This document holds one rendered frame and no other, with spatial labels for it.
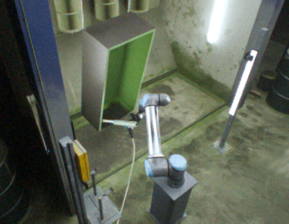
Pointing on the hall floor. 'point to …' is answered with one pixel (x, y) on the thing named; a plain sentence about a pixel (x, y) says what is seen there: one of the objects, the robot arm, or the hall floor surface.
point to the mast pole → (245, 87)
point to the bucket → (266, 80)
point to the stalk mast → (66, 145)
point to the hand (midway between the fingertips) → (127, 126)
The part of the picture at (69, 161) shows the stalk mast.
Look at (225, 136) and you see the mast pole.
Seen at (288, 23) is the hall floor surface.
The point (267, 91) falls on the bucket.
